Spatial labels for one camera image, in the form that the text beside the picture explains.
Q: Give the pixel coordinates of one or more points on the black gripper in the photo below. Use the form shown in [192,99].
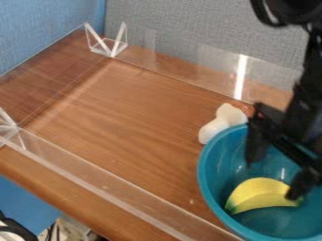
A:
[295,132]

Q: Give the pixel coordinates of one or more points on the yellow toy banana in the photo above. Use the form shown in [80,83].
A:
[260,193]

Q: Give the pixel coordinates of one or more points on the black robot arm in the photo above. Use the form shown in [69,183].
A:
[303,14]

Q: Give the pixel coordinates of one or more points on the blue plastic bowl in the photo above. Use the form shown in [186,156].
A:
[222,170]

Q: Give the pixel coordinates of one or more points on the white toy mushroom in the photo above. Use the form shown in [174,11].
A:
[229,115]

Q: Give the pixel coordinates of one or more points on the clear acrylic back barrier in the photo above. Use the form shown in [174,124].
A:
[241,77]

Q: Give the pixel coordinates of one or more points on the clear acrylic barrier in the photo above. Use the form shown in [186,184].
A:
[241,77]
[134,200]

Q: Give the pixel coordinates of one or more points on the clear acrylic front barrier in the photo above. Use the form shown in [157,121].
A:
[134,200]

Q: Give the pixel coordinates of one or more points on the clear acrylic corner bracket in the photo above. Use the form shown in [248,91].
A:
[105,46]

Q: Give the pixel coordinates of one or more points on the clear acrylic left bracket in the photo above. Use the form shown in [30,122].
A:
[10,129]

